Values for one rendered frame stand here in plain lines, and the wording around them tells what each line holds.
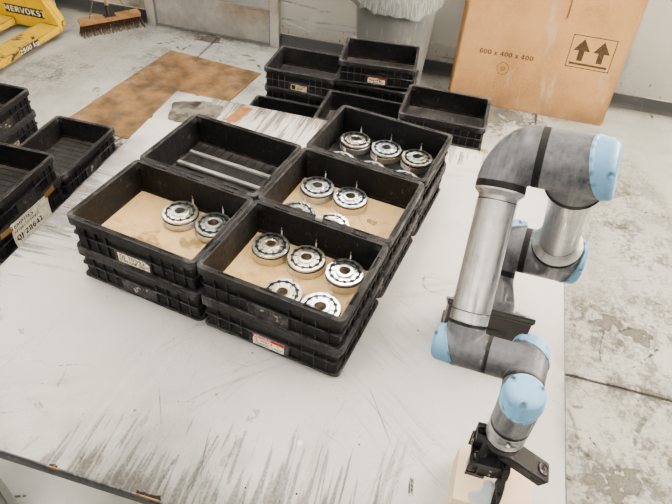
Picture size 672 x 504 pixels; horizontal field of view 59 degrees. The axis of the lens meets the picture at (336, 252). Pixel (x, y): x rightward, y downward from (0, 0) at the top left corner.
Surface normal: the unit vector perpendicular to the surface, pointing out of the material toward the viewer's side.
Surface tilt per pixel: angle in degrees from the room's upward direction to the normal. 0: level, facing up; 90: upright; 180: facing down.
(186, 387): 0
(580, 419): 0
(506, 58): 76
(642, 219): 0
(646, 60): 90
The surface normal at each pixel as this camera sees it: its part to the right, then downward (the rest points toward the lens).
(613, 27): -0.26, 0.50
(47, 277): 0.06, -0.73
